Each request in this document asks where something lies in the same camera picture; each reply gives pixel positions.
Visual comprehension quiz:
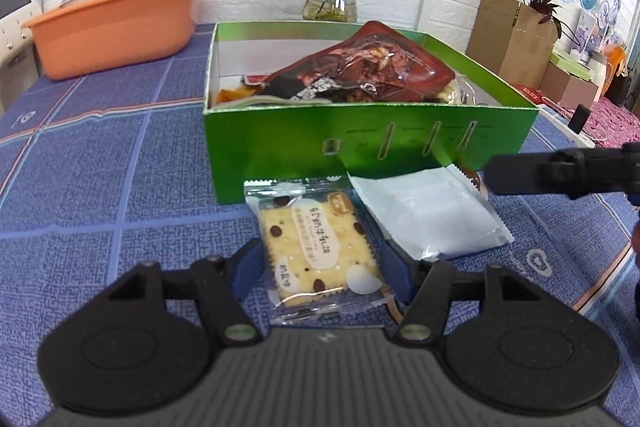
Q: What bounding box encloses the brown snack bag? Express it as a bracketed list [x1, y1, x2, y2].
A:
[261, 20, 456, 106]

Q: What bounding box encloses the small cardboard box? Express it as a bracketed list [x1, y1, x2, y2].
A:
[542, 62, 601, 108]

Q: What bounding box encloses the light green gift box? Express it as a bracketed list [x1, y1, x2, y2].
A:
[550, 49, 597, 80]

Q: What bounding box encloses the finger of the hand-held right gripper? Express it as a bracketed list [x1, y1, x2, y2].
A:
[486, 142, 640, 200]

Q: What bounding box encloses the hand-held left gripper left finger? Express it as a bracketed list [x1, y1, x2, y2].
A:
[107, 238, 263, 341]

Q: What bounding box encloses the spotted cracker packet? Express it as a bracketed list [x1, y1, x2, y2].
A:
[244, 179, 397, 324]

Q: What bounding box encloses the white power strip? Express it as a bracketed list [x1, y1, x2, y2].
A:
[539, 101, 603, 148]

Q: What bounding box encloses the brown paper bag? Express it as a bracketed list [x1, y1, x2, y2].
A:
[467, 0, 559, 84]

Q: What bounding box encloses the black power adapter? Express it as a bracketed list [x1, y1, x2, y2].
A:
[569, 104, 594, 133]

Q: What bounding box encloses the orange snack packet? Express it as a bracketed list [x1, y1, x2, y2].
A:
[218, 89, 262, 106]

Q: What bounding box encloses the white appliance with screen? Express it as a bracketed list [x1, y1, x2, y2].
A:
[0, 0, 47, 112]

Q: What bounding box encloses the blue plaid tablecloth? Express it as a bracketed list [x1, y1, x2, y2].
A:
[0, 22, 640, 427]

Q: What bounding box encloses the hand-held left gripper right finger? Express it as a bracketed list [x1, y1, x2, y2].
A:
[381, 239, 539, 342]

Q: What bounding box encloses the white snack packet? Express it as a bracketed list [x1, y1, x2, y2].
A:
[346, 165, 515, 261]

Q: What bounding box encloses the green cardboard box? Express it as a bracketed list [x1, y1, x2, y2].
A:
[202, 21, 541, 206]

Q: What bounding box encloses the orange plastic basin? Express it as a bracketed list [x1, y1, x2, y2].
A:
[22, 0, 210, 81]

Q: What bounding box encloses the red booklet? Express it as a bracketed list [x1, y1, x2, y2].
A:
[512, 83, 552, 104]

